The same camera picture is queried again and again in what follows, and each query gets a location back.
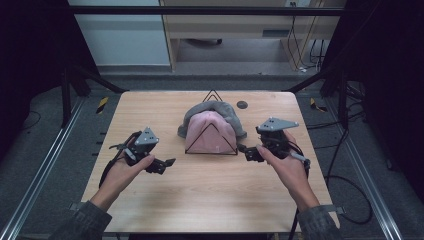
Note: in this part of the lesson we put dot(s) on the grey knit hat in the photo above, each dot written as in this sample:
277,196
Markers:
226,111

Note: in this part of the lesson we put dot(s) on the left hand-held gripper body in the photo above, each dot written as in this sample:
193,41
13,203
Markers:
141,146

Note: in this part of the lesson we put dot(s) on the white cabinet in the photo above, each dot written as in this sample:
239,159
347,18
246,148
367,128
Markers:
123,40

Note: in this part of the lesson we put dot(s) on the black horizontal frame bar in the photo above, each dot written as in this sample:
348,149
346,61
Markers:
200,11

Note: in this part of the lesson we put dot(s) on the light wooden desk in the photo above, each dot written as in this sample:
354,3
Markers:
233,28

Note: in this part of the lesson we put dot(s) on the aluminium floor rail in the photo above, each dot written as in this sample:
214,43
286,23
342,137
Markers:
366,180
36,180

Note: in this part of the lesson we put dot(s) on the person's left hand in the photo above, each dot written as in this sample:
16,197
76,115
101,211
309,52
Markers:
116,176

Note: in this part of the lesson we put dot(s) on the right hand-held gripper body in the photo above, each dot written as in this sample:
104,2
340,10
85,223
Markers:
275,140

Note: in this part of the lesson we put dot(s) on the person's right hand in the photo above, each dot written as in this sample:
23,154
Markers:
293,173

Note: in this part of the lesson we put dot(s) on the yellow black floor tape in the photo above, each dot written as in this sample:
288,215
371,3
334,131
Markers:
316,105
102,105

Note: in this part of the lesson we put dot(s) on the black stand leg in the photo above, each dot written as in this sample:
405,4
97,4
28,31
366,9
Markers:
66,96
342,96

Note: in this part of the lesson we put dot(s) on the dark round table grommet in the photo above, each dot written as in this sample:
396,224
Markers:
242,104

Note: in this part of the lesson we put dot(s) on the pink knit hat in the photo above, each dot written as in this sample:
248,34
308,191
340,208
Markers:
210,128

